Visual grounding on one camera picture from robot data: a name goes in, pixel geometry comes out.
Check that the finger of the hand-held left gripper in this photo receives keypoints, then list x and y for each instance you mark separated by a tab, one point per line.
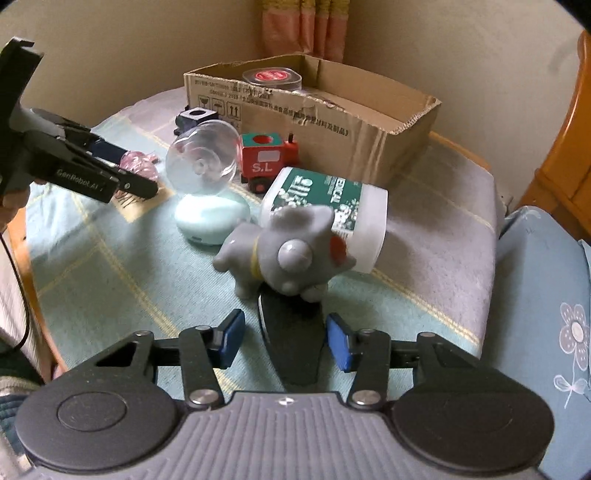
138	187
108	148

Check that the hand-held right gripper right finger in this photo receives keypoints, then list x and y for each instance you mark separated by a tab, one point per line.
337	344

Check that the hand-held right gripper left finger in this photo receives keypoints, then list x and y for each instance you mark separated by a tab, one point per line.
234	333

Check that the pink glass ornament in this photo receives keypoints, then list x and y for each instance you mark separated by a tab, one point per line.
141	165

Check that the dark blue wooden toy block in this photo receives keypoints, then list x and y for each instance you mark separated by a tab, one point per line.
194	119

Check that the grey elephant figurine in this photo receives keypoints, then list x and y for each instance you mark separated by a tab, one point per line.
272	254

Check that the white bottle with green label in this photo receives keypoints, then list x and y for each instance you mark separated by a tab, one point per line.
355	217

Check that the red wooden toy train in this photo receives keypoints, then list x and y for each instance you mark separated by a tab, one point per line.
265	161

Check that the cardboard box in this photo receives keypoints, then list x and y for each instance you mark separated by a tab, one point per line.
323	134

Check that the person's left hand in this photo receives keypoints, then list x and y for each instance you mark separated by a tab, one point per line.
10	207

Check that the person's clothing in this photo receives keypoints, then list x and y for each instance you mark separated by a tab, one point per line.
11	290

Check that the round wooden table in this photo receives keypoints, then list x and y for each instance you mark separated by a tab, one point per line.
40	314

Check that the clear jar with red lid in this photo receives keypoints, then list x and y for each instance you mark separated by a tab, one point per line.
271	77

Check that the blue floral cushion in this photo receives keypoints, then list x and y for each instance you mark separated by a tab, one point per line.
535	314

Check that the pink curtain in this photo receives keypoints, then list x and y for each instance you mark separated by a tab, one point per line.
304	27

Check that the wooden chair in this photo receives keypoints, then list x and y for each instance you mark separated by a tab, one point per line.
570	152

